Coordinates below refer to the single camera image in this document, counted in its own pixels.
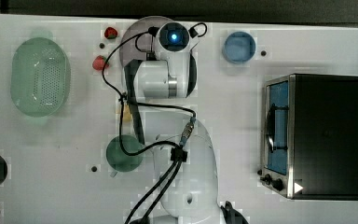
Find red toy strawberry lower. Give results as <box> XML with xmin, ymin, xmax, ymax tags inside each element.
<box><xmin>92</xmin><ymin>55</ymin><xmax>109</xmax><ymax>71</ymax></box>

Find blue bowl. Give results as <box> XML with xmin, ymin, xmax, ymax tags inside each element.
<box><xmin>222</xmin><ymin>32</ymin><xmax>256</xmax><ymax>64</ymax></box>

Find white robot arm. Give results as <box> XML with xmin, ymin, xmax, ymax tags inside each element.
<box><xmin>123</xmin><ymin>21</ymin><xmax>249</xmax><ymax>224</ymax></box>

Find red toy strawberry upper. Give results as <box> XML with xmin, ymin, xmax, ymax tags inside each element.
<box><xmin>104</xmin><ymin>27</ymin><xmax>118</xmax><ymax>39</ymax></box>

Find peeled toy banana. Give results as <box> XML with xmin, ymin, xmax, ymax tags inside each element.
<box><xmin>117</xmin><ymin>105</ymin><xmax>132</xmax><ymax>122</ymax></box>

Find green perforated colander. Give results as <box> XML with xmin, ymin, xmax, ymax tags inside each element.
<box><xmin>10</xmin><ymin>36</ymin><xmax>71</xmax><ymax>118</ymax></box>

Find red toy strawberry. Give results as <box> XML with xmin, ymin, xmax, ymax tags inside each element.
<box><xmin>92</xmin><ymin>55</ymin><xmax>109</xmax><ymax>71</ymax></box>
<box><xmin>104</xmin><ymin>27</ymin><xmax>118</xmax><ymax>39</ymax></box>

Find black toaster oven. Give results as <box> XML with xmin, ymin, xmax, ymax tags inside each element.
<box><xmin>257</xmin><ymin>74</ymin><xmax>358</xmax><ymax>201</ymax></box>

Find purple round plate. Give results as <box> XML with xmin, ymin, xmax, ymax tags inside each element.
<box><xmin>119</xmin><ymin>16</ymin><xmax>172</xmax><ymax>66</ymax></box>

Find green mug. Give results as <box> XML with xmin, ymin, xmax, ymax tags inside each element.
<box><xmin>105</xmin><ymin>135</ymin><xmax>143</xmax><ymax>177</ymax></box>

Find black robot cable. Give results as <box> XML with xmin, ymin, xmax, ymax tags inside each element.
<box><xmin>102</xmin><ymin>21</ymin><xmax>209</xmax><ymax>224</ymax></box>

